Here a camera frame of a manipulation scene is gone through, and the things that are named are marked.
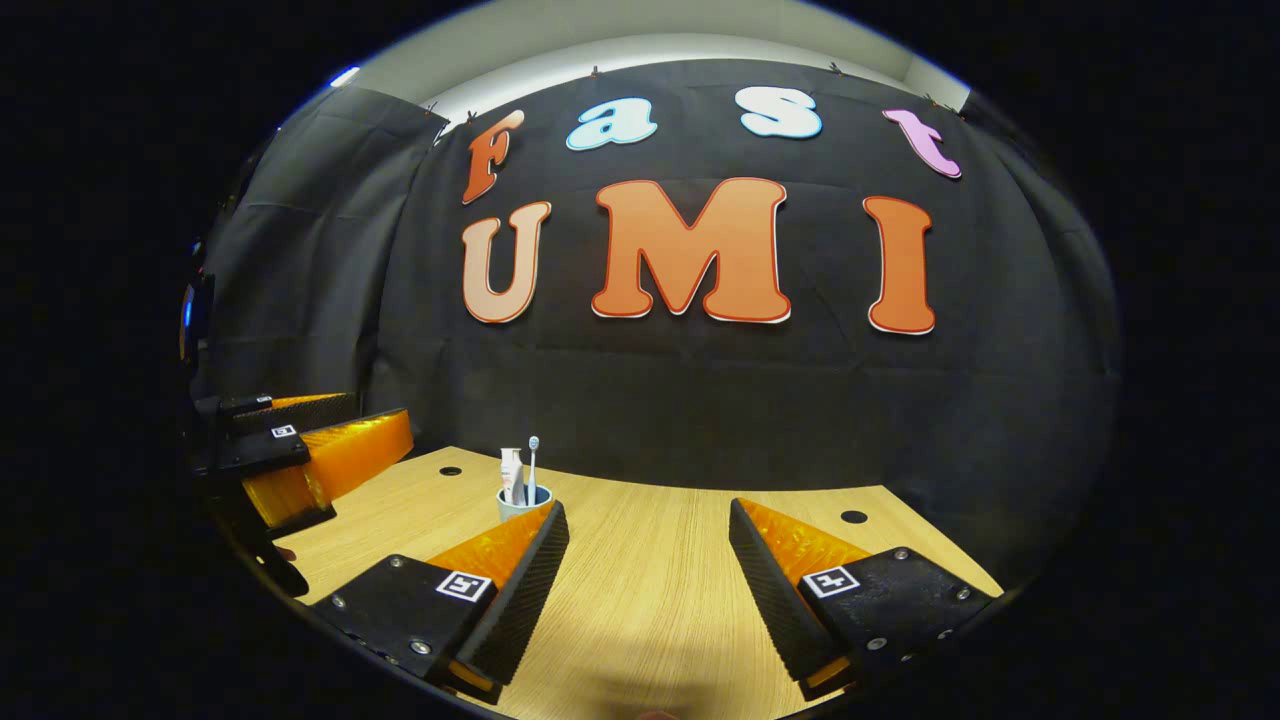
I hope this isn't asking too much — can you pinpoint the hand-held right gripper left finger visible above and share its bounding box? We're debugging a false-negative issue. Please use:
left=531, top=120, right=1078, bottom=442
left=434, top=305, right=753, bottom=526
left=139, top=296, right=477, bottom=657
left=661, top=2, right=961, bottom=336
left=312, top=500, right=571, bottom=706

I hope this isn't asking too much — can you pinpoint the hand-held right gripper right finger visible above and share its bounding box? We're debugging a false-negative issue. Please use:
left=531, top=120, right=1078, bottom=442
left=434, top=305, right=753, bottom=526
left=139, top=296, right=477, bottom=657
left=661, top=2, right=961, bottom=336
left=728, top=498, right=1003, bottom=703

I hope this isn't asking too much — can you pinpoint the light blue cup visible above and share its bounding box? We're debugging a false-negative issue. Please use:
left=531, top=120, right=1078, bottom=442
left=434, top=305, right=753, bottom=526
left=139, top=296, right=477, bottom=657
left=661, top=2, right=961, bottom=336
left=497, top=484, right=554, bottom=524

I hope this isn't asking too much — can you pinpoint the wooden desktop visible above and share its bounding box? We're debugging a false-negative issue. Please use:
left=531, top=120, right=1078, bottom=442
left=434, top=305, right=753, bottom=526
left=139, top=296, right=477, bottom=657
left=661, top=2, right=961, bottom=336
left=270, top=445, right=1006, bottom=720

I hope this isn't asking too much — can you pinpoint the black backdrop cloth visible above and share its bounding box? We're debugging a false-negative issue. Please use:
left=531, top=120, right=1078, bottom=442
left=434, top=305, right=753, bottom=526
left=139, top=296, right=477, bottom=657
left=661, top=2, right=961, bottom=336
left=185, top=58, right=1121, bottom=591

